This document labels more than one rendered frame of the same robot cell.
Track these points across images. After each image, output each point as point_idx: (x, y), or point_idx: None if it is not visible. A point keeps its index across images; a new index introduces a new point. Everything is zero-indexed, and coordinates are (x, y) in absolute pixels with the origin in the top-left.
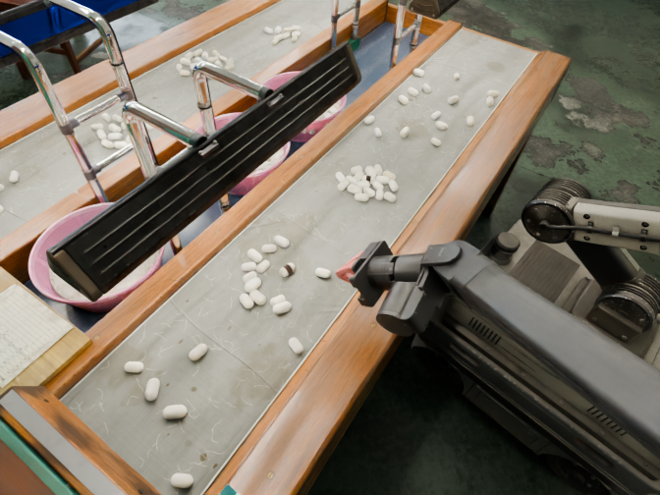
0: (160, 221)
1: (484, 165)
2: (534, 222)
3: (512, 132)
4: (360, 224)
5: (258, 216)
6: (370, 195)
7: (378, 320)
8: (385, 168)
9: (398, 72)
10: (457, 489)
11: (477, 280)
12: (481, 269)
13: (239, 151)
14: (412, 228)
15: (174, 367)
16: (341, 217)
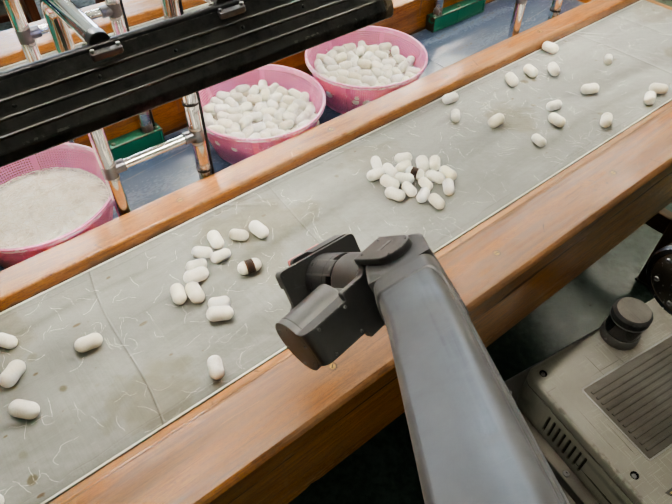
0: (9, 128)
1: (602, 182)
2: (665, 282)
3: (668, 143)
4: (380, 229)
5: (245, 193)
6: (409, 194)
7: (280, 336)
8: (448, 163)
9: (517, 42)
10: None
11: (399, 287)
12: (411, 272)
13: (156, 65)
14: (450, 247)
15: (53, 355)
16: (356, 215)
